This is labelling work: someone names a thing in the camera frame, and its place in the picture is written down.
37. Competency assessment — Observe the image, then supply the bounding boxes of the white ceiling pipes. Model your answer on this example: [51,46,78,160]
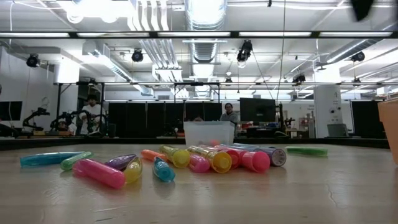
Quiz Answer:
[129,0,184,82]

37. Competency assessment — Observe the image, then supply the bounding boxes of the black metal table frame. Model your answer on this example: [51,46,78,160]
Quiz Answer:
[0,136,390,151]

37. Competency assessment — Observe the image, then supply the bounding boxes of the grey box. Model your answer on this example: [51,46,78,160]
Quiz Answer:
[326,123,349,138]

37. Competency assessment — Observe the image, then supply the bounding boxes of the cluttered background desk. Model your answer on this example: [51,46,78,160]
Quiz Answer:
[276,110,315,139]

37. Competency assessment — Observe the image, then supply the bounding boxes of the orange highlighter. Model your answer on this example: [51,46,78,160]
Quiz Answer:
[140,149,169,163]

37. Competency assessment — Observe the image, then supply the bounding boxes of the green highlighter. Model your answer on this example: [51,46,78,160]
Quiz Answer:
[285,146,328,157]
[60,151,94,171]

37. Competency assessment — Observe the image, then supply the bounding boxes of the black computer monitor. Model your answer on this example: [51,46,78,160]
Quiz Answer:
[239,97,277,123]

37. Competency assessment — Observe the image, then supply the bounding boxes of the clear plastic bin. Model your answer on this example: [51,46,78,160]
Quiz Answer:
[183,121,236,146]

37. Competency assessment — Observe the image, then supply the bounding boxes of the pink highlighter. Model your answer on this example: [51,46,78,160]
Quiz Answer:
[214,144,271,174]
[72,158,126,190]
[188,154,211,174]

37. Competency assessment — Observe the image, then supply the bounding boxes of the thin hanging cable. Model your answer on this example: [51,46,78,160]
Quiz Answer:
[275,0,287,105]

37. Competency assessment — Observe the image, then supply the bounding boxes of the white column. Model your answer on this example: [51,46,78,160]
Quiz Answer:
[313,85,343,139]

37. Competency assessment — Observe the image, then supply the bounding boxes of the black background station frame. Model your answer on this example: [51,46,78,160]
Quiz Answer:
[52,81,222,138]

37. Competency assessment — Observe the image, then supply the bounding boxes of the black partition panels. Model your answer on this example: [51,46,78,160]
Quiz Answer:
[108,101,223,138]

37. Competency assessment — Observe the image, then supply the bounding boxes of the purple highlighter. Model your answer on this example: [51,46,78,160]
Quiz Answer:
[104,154,138,171]

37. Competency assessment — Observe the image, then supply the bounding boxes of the red highlighter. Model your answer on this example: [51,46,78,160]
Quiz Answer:
[198,144,243,170]

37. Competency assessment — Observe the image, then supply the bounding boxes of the black ceiling spotlight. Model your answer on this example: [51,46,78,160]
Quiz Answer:
[236,39,254,62]
[131,49,145,63]
[292,73,307,85]
[350,51,366,63]
[25,53,40,68]

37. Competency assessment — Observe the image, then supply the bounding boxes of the yellow highlighter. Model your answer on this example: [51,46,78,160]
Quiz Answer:
[159,144,192,169]
[187,145,233,174]
[123,156,144,184]

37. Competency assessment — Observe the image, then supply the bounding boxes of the black partition panel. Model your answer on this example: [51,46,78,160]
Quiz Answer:
[350,100,387,139]

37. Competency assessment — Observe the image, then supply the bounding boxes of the black wall screen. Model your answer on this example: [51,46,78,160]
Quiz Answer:
[0,100,24,121]

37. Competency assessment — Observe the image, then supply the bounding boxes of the silver ventilation duct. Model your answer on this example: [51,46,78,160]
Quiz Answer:
[183,0,229,100]

